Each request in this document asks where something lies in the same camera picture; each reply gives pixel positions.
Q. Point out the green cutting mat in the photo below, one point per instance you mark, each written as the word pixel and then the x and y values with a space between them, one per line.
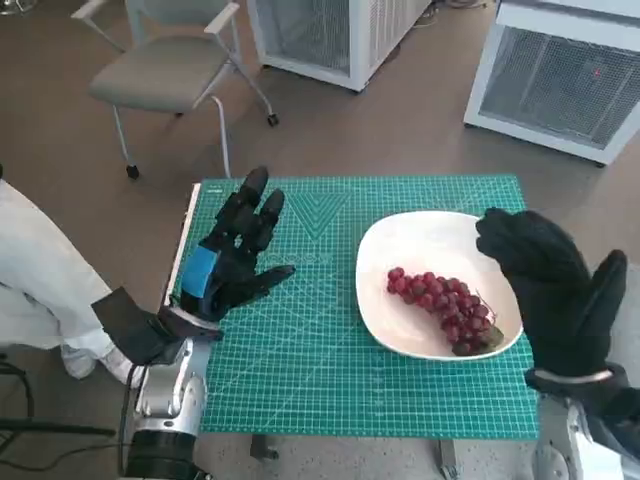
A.
pixel 325 390

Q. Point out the white plate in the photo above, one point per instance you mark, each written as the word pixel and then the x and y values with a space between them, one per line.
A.
pixel 380 300

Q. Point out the red toy grape bunch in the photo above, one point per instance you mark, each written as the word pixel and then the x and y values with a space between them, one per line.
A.
pixel 450 305

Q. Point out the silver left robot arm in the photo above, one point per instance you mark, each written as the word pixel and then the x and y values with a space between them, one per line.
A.
pixel 170 395

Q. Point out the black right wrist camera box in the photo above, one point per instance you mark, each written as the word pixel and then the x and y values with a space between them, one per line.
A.
pixel 620 405

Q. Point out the black floor stand bar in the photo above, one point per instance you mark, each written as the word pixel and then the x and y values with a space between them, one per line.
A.
pixel 50 428

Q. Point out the person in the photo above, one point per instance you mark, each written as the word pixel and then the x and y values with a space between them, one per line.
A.
pixel 45 270

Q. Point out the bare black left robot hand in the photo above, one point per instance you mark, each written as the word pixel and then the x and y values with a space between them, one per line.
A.
pixel 235 255

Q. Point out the wide white mesh cabinet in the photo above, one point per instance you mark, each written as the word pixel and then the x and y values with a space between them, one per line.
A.
pixel 545 85

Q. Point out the metal table leg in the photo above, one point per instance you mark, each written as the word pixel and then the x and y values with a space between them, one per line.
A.
pixel 265 447
pixel 449 460

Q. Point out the narrow white mesh cabinet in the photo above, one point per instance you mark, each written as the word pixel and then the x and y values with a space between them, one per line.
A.
pixel 365 40

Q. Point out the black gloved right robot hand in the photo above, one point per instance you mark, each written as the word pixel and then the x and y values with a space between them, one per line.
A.
pixel 555 290

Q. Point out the grey chair with castors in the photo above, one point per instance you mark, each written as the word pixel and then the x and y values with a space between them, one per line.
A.
pixel 160 75

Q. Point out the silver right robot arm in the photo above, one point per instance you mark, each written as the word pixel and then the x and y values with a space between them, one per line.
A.
pixel 570 435

